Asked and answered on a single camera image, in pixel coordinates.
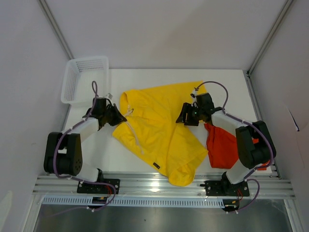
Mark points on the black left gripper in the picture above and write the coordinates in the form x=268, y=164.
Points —
x=119, y=118

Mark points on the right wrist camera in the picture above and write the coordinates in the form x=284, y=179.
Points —
x=194, y=97

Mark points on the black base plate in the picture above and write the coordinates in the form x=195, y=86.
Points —
x=99, y=189
x=224, y=188

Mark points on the right aluminium frame post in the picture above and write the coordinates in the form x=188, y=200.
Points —
x=270, y=35

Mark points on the orange shorts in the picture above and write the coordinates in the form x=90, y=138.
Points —
x=244, y=147

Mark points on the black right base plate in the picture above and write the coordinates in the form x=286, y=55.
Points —
x=224, y=188

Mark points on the aluminium frame post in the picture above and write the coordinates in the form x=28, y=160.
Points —
x=270, y=35
x=43, y=4

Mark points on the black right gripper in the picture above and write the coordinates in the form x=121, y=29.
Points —
x=186, y=108

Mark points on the aluminium mounting rail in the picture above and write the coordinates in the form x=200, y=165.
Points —
x=156, y=185

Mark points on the left aluminium frame post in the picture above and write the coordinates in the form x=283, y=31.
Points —
x=43, y=4

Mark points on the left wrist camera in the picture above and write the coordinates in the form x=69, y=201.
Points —
x=108, y=96

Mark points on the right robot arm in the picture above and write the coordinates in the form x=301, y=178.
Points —
x=221, y=118

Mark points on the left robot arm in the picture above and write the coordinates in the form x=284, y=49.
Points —
x=64, y=154

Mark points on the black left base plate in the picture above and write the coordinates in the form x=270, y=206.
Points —
x=99, y=189

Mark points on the slotted cable duct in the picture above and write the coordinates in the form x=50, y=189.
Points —
x=138, y=201

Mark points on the yellow shorts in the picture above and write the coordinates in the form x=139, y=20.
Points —
x=152, y=134

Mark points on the white plastic basket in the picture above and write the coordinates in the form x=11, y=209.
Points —
x=78, y=78

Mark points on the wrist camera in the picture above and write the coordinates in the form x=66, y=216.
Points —
x=108, y=96
x=194, y=97

